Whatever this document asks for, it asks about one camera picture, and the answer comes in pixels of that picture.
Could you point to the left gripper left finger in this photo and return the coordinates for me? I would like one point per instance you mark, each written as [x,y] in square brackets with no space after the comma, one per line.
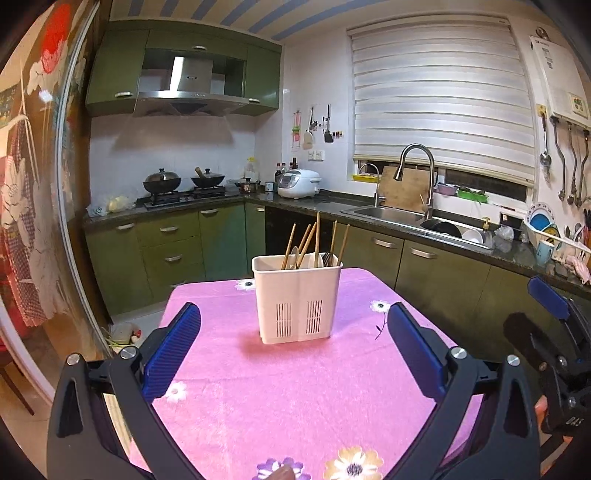
[82,442]

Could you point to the wooden chopstick dark tip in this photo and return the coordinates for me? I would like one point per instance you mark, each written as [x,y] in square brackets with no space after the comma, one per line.
[317,239]

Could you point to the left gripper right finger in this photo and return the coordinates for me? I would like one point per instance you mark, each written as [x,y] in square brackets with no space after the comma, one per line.
[482,425]

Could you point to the dish rack with dishes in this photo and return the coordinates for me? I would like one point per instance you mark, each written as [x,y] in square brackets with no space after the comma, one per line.
[549,243]

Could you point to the person's left hand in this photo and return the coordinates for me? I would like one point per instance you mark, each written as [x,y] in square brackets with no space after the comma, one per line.
[285,472]

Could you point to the black pan with handle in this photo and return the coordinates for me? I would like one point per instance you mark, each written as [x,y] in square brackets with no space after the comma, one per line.
[205,179]

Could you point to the white plastic utensil holder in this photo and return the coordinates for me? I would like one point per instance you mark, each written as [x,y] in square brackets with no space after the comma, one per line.
[295,305]

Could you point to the white rice cooker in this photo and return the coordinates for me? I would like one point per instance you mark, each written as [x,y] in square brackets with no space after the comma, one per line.
[299,184]

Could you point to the steel kitchen sink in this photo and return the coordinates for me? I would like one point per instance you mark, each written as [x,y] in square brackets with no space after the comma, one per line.
[443,230]

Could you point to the green cabinets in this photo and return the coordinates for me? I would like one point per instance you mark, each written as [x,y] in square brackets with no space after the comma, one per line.
[141,255]
[116,69]

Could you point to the steel range hood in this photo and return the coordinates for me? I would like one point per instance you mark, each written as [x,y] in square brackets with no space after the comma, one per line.
[183,83]

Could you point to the chrome kitchen faucet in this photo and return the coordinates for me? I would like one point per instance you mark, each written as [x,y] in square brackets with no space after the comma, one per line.
[428,211]

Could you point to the black wok with lid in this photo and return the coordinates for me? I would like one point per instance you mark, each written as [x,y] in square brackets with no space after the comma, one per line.
[161,182]

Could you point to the small pot on counter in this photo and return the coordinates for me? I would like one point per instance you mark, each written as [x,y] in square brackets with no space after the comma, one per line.
[247,186]

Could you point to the green upper cabinets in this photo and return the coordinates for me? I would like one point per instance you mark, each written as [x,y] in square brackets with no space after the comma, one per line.
[116,69]

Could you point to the black plastic fork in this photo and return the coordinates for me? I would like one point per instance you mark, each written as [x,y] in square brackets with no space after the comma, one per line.
[327,259]

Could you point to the white ceramic spoon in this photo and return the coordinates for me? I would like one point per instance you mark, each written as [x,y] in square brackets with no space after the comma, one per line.
[292,260]

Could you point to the floral glass sliding door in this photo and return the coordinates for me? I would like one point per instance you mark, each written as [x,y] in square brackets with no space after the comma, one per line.
[47,282]

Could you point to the wooden cutting board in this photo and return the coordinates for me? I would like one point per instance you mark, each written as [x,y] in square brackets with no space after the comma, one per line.
[411,193]

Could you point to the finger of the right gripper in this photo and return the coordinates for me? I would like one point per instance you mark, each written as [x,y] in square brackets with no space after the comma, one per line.
[556,304]
[526,336]

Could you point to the white water heater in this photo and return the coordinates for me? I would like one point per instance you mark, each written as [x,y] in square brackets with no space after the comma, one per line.
[564,92]

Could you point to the person's right hand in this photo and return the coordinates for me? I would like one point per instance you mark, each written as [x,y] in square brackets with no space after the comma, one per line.
[541,408]

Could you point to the pink floral tablecloth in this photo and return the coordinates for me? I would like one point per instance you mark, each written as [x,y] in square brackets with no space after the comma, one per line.
[344,407]

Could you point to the green lower cabinets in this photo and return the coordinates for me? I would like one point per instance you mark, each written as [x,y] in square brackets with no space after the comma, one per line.
[141,255]

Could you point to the white window blind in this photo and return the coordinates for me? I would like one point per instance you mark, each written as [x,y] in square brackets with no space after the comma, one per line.
[453,83]

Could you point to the hanging ladle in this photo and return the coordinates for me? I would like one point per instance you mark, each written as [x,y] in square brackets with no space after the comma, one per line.
[545,157]

